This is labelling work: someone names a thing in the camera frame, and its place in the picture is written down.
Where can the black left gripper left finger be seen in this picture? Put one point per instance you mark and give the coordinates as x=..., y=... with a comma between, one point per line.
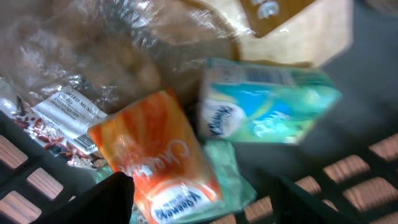
x=108, y=202

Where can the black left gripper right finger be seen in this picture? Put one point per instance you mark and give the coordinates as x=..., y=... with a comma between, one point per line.
x=291, y=204

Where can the teal wet wipes pack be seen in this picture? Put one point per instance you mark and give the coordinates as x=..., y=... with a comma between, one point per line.
x=230, y=183

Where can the orange tissue pack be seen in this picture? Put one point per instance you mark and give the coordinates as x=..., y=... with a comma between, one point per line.
x=153, y=142

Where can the teal tissue pack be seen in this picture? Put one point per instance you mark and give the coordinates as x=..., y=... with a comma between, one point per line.
x=249, y=102

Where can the beige dried mushroom bag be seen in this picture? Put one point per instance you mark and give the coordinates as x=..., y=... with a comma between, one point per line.
x=124, y=62

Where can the grey plastic mesh basket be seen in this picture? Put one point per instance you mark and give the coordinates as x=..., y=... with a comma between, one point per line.
x=337, y=152

